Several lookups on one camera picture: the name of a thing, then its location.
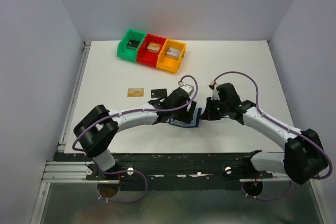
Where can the yellow bin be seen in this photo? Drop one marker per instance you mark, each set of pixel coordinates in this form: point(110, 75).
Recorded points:
point(169, 64)

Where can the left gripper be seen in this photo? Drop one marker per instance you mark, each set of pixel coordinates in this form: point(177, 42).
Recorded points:
point(186, 116)

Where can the red bin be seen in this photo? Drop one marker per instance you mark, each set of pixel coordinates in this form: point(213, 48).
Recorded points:
point(145, 57)

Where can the grey block in yellow bin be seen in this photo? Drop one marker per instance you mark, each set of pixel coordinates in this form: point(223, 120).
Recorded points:
point(173, 53)

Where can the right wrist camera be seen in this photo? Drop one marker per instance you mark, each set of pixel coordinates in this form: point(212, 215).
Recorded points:
point(215, 95)

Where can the aluminium rail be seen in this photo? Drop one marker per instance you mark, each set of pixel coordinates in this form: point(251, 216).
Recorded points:
point(64, 172)

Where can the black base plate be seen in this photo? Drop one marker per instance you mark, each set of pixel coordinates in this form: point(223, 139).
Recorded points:
point(179, 171)

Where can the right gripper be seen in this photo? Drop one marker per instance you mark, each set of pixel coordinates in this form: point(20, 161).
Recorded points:
point(208, 114)

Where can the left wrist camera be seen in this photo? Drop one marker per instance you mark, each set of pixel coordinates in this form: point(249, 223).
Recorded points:
point(189, 89)

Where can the dark block in green bin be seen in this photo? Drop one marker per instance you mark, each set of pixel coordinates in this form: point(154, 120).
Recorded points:
point(133, 44)

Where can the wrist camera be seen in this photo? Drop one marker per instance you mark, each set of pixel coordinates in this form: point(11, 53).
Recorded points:
point(215, 95)
point(189, 89)

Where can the gold credit card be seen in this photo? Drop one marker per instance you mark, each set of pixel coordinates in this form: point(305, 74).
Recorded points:
point(135, 92)

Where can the tan block in red bin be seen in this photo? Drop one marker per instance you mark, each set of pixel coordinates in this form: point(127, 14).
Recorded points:
point(153, 47)

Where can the green bin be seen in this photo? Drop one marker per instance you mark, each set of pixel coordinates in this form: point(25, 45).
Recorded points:
point(128, 54)

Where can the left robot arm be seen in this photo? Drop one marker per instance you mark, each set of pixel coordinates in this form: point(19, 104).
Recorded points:
point(97, 129)

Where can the blue card holder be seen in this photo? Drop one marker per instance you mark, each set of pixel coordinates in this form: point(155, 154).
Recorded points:
point(188, 121)

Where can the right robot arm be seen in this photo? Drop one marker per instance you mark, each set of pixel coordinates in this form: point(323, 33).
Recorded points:
point(301, 158)

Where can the black VIP card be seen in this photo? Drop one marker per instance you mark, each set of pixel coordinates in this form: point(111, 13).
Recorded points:
point(158, 93)

